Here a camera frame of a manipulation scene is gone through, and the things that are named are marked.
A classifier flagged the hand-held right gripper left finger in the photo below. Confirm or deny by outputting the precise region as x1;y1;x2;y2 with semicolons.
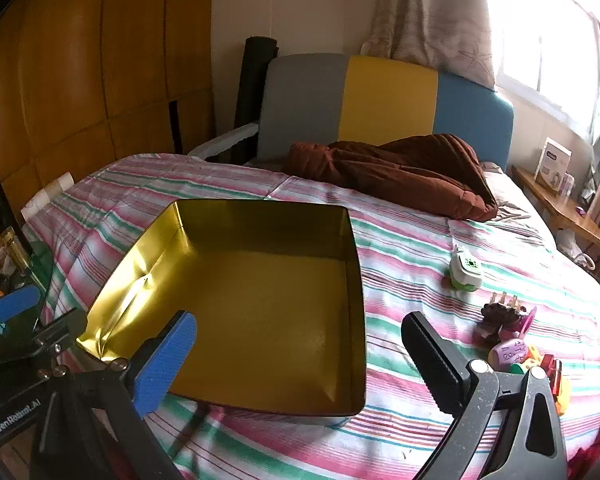
30;310;198;480

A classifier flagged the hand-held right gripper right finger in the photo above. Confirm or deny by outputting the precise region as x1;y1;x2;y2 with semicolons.
401;311;568;480

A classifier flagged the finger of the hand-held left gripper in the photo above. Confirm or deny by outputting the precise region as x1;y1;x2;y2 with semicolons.
0;285;42;323

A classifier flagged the purple plastic cup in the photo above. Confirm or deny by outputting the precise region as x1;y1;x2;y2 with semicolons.
487;306;538;372

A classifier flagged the brown toy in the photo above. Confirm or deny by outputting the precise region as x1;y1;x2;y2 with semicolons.
472;291;526;346

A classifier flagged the green white plug-in device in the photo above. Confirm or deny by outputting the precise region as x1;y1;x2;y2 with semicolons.
449;244;485;292

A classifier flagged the orange green toy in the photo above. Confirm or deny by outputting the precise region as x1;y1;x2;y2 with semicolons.
507;345;551;376

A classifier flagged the square metal tin box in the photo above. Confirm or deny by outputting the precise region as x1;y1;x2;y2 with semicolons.
75;199;368;418

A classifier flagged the orange yellow toy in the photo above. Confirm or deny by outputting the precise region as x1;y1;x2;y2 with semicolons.
547;357;572;416

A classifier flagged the gold capped bottle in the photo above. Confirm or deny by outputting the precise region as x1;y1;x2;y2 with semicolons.
0;227;33;281

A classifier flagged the striped pink green blanket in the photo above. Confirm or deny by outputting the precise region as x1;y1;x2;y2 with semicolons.
22;152;600;480

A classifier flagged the grey pillow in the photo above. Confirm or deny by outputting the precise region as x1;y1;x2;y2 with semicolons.
480;160;556;246

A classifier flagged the red cloth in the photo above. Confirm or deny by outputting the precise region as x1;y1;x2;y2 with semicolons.
567;430;600;480

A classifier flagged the wooden shelf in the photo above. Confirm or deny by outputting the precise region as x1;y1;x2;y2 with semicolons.
511;165;600;251

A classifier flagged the white cardboard box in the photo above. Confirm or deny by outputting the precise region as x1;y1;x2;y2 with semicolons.
534;137;572;192

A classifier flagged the wooden wardrobe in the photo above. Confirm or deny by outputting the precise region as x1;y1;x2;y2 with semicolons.
0;0;216;241

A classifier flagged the grey yellow blue headboard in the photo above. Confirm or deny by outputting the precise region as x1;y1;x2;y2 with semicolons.
257;53;515;171

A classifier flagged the black rolled mat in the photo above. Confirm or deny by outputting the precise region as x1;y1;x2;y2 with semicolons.
234;36;280;165

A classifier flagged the window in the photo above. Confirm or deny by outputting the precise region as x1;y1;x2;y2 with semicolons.
482;0;600;136

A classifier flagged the beige patterned curtain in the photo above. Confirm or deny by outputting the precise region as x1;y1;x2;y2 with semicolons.
362;0;498;91

